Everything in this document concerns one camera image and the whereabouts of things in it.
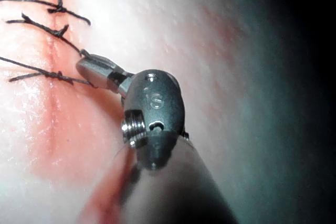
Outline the right arm needle driver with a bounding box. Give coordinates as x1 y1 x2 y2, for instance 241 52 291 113
114 68 190 148

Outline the right arm needle driver jaw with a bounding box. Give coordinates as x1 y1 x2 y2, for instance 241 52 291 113
75 59 120 94
81 53 118 70

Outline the black stitching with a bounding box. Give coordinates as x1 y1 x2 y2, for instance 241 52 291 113
0 0 97 89

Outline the tissue pad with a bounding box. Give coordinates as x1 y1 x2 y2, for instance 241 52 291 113
0 0 310 224

